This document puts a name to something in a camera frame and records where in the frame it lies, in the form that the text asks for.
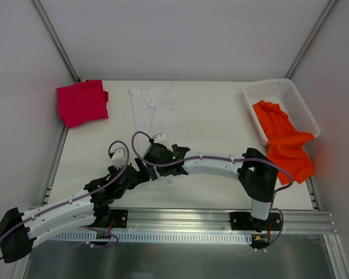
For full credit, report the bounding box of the white t-shirt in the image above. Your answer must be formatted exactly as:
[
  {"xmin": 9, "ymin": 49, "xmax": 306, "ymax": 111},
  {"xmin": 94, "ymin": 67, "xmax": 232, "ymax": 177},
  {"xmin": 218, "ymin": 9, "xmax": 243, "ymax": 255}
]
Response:
[{"xmin": 127, "ymin": 81, "xmax": 181, "ymax": 189}]

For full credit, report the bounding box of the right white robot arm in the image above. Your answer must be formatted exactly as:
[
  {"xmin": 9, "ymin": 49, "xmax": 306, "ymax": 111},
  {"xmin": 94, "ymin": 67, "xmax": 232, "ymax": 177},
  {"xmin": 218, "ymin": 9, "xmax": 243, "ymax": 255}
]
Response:
[{"xmin": 144, "ymin": 143, "xmax": 278, "ymax": 233}]

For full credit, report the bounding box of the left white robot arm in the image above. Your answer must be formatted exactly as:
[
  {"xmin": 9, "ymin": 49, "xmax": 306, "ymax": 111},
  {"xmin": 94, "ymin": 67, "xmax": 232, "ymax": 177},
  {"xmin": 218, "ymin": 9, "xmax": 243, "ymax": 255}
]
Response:
[{"xmin": 0, "ymin": 159, "xmax": 156, "ymax": 263}]

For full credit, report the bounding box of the folded magenta t-shirt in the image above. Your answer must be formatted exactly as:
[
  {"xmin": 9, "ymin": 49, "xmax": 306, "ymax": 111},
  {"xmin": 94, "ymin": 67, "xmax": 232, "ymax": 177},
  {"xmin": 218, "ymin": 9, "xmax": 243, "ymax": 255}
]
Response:
[{"xmin": 56, "ymin": 80, "xmax": 109, "ymax": 129}]

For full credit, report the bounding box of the orange t-shirt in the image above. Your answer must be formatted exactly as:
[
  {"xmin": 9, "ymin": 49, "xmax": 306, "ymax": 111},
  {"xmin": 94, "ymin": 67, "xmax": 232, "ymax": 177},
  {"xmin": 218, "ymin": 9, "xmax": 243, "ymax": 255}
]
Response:
[{"xmin": 253, "ymin": 101, "xmax": 315, "ymax": 183}]

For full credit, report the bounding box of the white plastic basket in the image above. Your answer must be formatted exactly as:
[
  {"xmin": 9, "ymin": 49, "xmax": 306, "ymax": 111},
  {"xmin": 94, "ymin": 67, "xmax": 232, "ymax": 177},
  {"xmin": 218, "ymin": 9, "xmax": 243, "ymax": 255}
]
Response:
[{"xmin": 243, "ymin": 78, "xmax": 320, "ymax": 146}]

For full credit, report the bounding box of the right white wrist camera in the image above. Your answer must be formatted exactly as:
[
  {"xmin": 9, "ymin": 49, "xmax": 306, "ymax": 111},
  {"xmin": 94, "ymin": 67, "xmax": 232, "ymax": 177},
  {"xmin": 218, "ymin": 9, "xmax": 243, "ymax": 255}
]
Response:
[{"xmin": 152, "ymin": 133, "xmax": 169, "ymax": 146}]

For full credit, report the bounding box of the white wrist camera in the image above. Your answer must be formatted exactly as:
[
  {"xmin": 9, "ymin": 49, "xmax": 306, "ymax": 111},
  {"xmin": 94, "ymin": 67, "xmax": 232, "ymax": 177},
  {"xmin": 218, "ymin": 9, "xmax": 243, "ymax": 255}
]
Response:
[
  {"xmin": 152, "ymin": 133, "xmax": 169, "ymax": 146},
  {"xmin": 111, "ymin": 147, "xmax": 127, "ymax": 169}
]

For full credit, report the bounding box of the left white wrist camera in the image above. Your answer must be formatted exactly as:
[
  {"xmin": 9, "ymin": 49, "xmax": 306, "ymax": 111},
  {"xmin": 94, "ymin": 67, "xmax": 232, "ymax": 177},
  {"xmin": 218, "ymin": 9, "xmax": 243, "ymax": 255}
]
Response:
[{"xmin": 111, "ymin": 147, "xmax": 127, "ymax": 169}]

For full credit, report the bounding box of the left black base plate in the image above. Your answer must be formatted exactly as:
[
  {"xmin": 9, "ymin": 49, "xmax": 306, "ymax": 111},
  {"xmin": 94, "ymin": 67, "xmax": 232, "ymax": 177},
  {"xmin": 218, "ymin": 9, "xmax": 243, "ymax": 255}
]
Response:
[{"xmin": 93, "ymin": 208, "xmax": 129, "ymax": 229}]

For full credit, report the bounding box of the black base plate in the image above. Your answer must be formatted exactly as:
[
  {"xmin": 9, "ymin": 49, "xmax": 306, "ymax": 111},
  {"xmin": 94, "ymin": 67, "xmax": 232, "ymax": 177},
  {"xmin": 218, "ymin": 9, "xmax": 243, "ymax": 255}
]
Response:
[
  {"xmin": 229, "ymin": 212, "xmax": 283, "ymax": 233},
  {"xmin": 93, "ymin": 208, "xmax": 129, "ymax": 229}
]

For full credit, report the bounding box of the aluminium mounting rail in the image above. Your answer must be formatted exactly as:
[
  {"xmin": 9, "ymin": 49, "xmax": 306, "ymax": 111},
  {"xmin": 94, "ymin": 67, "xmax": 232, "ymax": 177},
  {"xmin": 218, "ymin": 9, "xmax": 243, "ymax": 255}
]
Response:
[{"xmin": 114, "ymin": 208, "xmax": 337, "ymax": 235}]

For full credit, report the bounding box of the white slotted cable duct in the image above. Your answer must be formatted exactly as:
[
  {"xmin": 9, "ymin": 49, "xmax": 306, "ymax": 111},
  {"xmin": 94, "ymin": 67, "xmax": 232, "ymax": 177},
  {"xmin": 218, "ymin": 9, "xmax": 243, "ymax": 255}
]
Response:
[{"xmin": 52, "ymin": 230, "xmax": 252, "ymax": 245}]

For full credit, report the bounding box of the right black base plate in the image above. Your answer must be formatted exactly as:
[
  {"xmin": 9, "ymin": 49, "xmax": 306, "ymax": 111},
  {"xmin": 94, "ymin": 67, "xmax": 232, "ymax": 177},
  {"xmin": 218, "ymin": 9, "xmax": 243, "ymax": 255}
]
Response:
[{"xmin": 229, "ymin": 212, "xmax": 283, "ymax": 233}]

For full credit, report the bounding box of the left metal frame post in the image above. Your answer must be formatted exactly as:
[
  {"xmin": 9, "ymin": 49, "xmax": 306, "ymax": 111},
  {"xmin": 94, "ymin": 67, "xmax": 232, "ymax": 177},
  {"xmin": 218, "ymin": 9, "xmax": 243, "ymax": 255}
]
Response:
[{"xmin": 30, "ymin": 0, "xmax": 81, "ymax": 82}]

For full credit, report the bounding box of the metal frame post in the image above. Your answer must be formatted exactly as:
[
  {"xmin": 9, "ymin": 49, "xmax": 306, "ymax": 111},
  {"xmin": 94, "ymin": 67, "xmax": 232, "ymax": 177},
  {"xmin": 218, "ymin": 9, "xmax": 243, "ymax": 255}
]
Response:
[
  {"xmin": 30, "ymin": 0, "xmax": 81, "ymax": 82},
  {"xmin": 284, "ymin": 0, "xmax": 339, "ymax": 79}
]

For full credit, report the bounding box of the right metal frame post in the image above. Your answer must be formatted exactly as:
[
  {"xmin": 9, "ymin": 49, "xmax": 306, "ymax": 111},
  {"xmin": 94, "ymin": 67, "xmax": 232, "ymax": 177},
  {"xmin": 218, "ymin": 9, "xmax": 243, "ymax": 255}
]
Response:
[{"xmin": 284, "ymin": 0, "xmax": 339, "ymax": 79}]

